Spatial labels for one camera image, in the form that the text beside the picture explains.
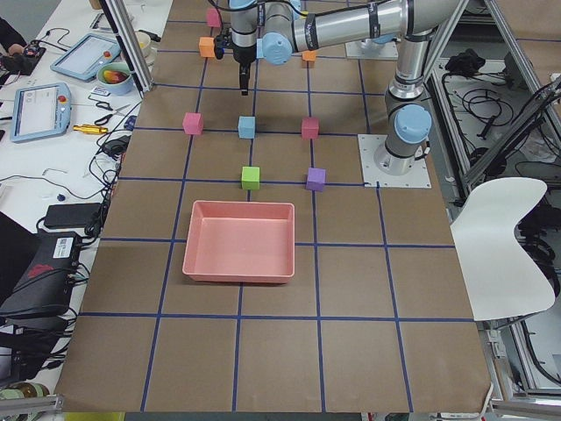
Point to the white chair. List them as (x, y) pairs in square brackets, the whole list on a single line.
[(501, 279)]

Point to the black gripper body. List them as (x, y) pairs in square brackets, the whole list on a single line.
[(244, 54)]

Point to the purple foam block left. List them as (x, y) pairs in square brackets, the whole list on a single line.
[(316, 179)]

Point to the green foam block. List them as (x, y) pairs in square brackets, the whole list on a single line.
[(250, 178)]

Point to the black power adapter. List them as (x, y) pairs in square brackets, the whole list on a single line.
[(75, 215)]

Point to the pink foam block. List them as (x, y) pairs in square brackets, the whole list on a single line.
[(213, 18), (193, 123)]

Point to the teach pendant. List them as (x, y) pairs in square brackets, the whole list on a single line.
[(83, 60), (41, 112)]

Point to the light blue foam block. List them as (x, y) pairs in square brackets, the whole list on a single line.
[(259, 49), (246, 127)]

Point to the pink plastic tray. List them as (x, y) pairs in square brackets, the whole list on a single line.
[(247, 242)]

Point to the orange foam block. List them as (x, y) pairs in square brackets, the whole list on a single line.
[(207, 47), (309, 59)]

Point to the bowl with dark fruit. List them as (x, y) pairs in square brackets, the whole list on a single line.
[(116, 78)]

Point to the teach pendant near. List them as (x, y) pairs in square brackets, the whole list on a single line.
[(41, 112)]

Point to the aluminium frame post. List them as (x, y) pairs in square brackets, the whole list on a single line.
[(121, 26)]

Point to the pink foam block front right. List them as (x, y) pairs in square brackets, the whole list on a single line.
[(213, 18)]

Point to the bowl with lemon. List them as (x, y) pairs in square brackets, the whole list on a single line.
[(144, 42)]

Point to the black scissors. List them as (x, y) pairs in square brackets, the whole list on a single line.
[(111, 111)]

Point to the orange foam block far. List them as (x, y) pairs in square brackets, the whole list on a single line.
[(207, 47)]

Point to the pink foam block far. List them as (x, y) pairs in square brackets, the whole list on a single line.
[(193, 123)]

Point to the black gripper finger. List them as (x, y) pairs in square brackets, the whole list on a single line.
[(244, 75)]

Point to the crimson foam block near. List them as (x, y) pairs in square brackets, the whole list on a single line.
[(310, 128)]

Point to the teach pendant far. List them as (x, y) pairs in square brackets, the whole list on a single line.
[(83, 60)]

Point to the orange foam block near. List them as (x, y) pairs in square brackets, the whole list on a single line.
[(309, 59)]

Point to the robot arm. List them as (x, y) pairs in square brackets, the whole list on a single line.
[(278, 29)]

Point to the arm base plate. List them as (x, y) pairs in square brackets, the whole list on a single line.
[(370, 49), (380, 169)]

